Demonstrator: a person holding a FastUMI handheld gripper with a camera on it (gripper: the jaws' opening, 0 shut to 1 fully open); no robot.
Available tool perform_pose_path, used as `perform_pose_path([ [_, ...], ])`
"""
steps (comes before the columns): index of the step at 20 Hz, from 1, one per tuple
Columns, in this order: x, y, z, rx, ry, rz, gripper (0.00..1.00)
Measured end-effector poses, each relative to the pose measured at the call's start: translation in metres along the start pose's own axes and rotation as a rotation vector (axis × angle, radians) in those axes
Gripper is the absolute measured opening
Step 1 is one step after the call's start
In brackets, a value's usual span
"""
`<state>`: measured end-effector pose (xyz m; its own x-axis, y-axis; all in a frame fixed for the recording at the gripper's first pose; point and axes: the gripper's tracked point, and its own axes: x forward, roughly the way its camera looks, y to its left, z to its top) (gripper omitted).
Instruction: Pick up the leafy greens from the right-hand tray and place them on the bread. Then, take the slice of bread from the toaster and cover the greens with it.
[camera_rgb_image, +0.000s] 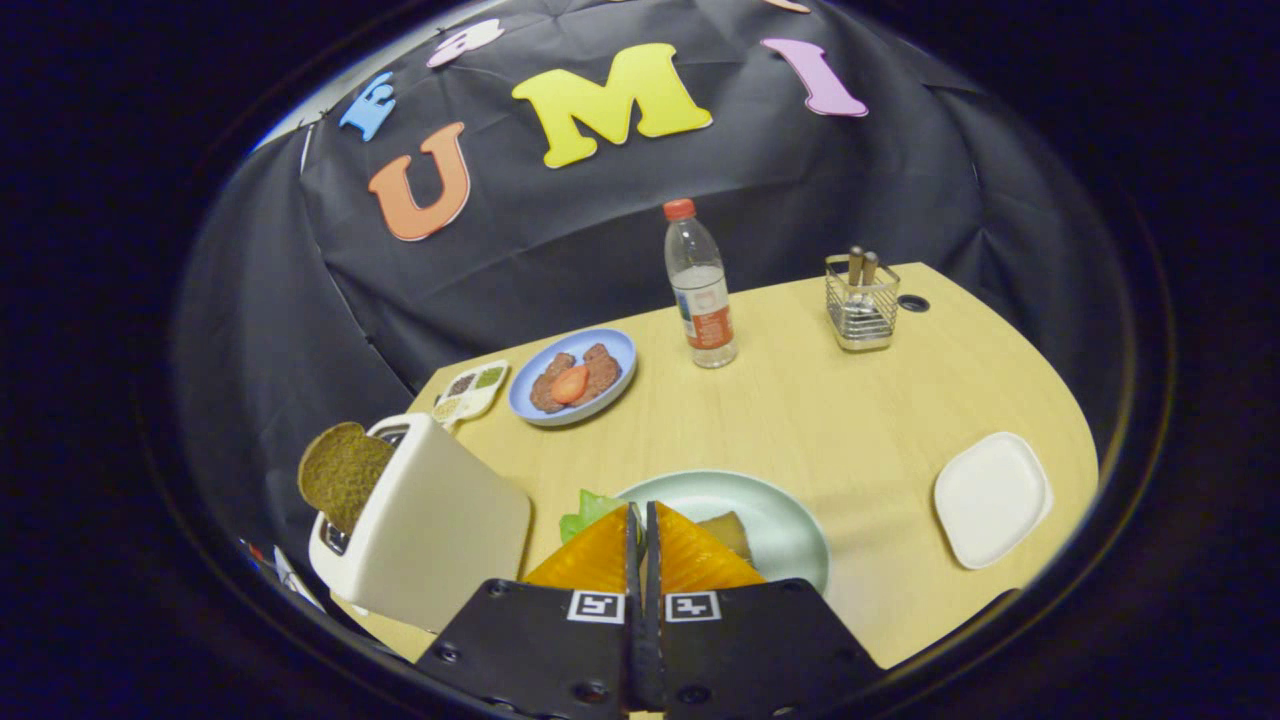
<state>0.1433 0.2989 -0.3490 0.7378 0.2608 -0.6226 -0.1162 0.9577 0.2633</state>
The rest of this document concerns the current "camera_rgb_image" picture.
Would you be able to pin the red tomato slice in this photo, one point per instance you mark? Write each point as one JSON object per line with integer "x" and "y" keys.
{"x": 570, "y": 384}

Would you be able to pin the white square plate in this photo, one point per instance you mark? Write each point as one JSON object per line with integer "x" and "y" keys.
{"x": 990, "y": 500}

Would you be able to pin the clear red-capped water bottle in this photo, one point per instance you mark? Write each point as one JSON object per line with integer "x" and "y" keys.
{"x": 700, "y": 290}

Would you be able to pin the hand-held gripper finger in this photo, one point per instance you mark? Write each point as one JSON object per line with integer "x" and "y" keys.
{"x": 652, "y": 570}
{"x": 633, "y": 570}

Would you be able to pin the brown meat patty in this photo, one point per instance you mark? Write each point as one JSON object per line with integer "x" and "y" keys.
{"x": 603, "y": 368}
{"x": 548, "y": 390}

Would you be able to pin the pale green round plate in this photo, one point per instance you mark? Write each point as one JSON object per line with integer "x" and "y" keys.
{"x": 780, "y": 520}

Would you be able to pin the brown toast bread slice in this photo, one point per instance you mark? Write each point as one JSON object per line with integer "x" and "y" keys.
{"x": 345, "y": 475}

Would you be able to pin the white divided seasoning dish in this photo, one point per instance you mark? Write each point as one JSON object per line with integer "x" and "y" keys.
{"x": 470, "y": 393}

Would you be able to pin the cream white toaster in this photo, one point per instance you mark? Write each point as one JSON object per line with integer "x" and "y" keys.
{"x": 440, "y": 540}

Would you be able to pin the blue round plate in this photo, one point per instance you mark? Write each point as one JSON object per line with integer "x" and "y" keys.
{"x": 610, "y": 345}

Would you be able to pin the green lettuce leaf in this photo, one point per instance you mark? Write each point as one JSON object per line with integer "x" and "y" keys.
{"x": 590, "y": 510}

